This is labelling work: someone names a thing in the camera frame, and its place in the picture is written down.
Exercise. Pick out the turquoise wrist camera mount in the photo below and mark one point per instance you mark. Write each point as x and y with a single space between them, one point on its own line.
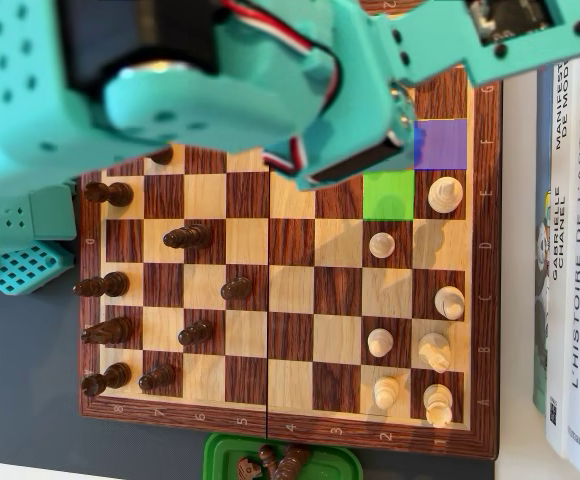
435 45

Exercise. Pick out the dark wooden bishop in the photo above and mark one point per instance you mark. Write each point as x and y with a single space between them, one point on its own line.
105 285

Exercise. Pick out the turquoise robot arm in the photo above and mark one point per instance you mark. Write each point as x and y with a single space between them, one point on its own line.
220 110

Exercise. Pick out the white wooden bishop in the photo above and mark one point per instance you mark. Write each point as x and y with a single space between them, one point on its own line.
449 303

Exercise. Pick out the white Gabrielle Chanel book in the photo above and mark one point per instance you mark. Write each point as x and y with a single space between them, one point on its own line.
559 325

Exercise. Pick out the turquoise gripper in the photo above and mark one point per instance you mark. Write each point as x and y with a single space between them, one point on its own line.
357 169

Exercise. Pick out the dark wooden king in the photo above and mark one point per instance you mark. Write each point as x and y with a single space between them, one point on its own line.
112 194

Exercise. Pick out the white wooden pawn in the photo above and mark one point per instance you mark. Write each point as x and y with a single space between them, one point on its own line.
380 342
386 392
381 245

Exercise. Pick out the wooden chess board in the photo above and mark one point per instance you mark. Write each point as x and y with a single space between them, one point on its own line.
295 300

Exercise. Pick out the dark wooden chess piece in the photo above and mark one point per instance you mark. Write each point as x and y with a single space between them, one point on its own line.
292 462

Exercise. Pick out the dark grey desk mat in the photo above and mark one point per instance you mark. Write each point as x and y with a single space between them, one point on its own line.
30 375

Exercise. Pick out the white wooden rook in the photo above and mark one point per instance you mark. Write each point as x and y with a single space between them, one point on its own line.
437 405

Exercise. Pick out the turquoise perforated robot base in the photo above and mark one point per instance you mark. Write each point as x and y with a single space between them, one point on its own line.
25 267

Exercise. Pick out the white wooden knight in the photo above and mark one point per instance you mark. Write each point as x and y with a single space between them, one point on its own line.
434 352

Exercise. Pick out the dark wooden queen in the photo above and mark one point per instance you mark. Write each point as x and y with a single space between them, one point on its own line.
190 236

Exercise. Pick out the dark wooden rook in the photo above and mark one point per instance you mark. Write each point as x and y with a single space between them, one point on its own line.
110 378

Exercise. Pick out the green plastic tray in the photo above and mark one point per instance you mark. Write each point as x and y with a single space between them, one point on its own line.
340 465

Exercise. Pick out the white wooden king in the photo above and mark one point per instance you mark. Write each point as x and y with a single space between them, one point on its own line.
445 195

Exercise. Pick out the dark wooden pawn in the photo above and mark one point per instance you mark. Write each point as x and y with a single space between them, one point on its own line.
196 332
236 289
157 377
161 157
268 456

